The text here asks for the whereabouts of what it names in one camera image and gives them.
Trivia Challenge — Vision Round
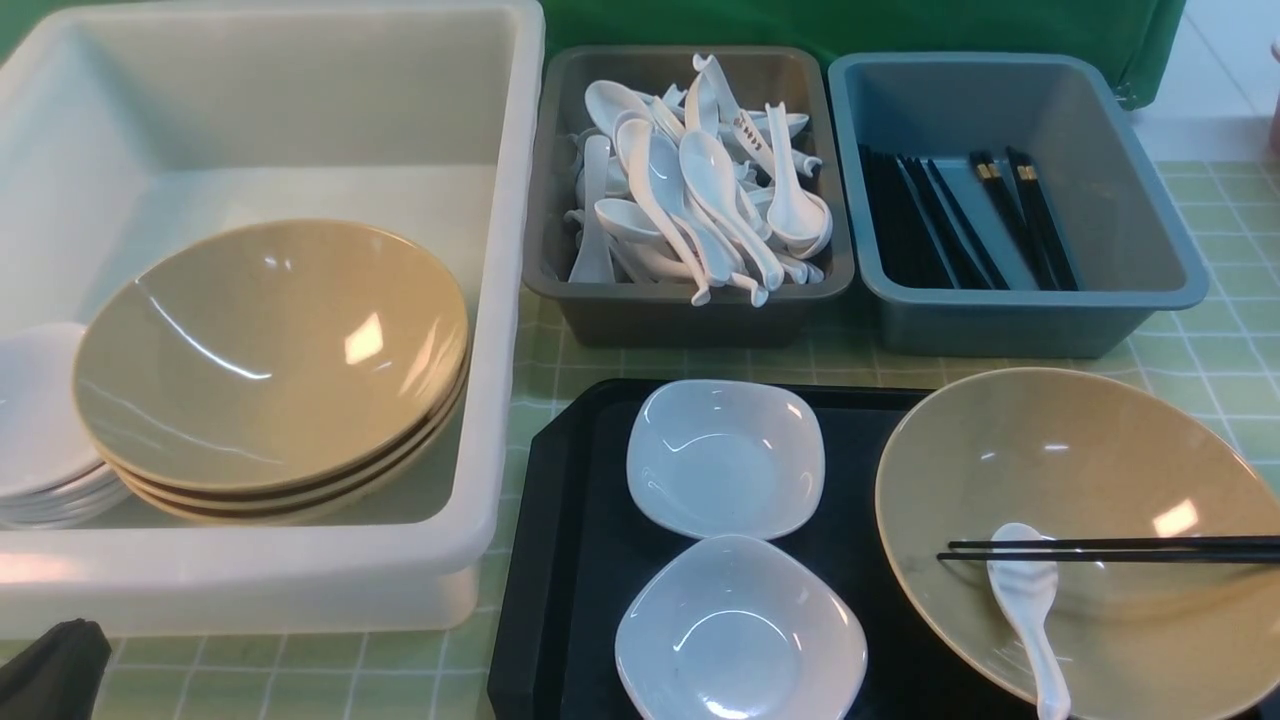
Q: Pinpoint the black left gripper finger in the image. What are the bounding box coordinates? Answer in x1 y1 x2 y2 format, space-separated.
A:
1 618 113 719

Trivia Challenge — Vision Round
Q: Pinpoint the white square dish front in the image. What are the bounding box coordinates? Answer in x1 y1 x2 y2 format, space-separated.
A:
614 536 869 719

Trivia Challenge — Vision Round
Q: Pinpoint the white square dish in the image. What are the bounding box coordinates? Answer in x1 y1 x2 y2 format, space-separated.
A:
614 536 869 719
626 379 826 541

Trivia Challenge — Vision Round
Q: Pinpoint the white ceramic soup spoon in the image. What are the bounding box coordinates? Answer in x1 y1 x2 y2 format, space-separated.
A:
986 559 1071 719

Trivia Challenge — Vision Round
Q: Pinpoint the tan noodle bowl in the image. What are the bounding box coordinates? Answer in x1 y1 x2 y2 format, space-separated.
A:
874 368 1279 719

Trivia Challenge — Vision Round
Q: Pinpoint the stack of white plates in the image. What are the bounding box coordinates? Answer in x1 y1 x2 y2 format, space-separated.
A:
1 322 132 530

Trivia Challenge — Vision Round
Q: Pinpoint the black plastic serving tray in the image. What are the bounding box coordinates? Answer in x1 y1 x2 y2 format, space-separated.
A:
486 378 1280 720

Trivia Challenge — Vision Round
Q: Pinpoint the large white plastic tub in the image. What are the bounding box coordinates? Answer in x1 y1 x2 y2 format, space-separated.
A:
3 1 544 639

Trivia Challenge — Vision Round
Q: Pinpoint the pile of white spoons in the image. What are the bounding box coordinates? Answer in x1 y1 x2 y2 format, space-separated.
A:
556 53 836 307

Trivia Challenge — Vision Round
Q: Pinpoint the bundle of black chopsticks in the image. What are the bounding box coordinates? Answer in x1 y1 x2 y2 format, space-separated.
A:
858 143 1082 292

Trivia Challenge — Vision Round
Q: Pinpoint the grey plastic spoon bin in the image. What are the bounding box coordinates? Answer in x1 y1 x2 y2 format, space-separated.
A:
524 45 856 348

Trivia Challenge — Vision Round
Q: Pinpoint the blue-grey plastic chopstick bin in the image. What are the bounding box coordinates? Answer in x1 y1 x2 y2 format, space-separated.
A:
828 53 1208 359

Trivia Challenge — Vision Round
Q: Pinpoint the green checkered tablecloth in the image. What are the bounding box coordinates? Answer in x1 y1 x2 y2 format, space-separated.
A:
93 161 1279 719

